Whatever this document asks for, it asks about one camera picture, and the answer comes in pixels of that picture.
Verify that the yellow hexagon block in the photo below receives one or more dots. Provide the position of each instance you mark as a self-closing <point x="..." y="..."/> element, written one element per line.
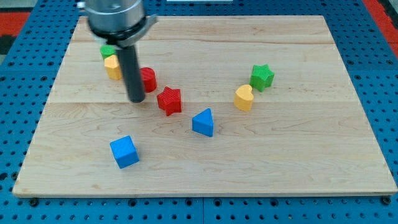
<point x="112" y="67"/>

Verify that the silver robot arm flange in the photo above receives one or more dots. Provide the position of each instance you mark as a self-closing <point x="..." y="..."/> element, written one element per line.
<point x="121" y="23"/>

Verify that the red circle block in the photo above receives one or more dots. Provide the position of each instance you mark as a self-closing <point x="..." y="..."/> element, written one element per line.
<point x="149" y="79"/>

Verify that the green circle block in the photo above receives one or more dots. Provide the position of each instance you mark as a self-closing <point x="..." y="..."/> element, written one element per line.
<point x="107" y="51"/>

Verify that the blue triangle block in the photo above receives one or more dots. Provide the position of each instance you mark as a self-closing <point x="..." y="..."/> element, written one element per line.
<point x="203" y="123"/>

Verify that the red star block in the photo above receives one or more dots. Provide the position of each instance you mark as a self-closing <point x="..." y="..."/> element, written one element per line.
<point x="170" y="100"/>

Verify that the light wooden board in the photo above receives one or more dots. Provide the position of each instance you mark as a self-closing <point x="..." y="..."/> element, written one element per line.
<point x="306" y="135"/>

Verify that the yellow heart block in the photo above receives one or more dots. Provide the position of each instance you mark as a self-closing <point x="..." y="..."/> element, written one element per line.
<point x="243" y="98"/>

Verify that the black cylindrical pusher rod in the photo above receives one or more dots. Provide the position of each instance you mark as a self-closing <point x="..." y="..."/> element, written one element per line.
<point x="129" y="64"/>

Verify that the green star block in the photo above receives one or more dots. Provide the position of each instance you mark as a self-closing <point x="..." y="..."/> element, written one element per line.
<point x="261" y="77"/>

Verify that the blue cube block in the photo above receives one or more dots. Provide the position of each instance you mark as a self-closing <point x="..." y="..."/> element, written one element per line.
<point x="124" y="152"/>

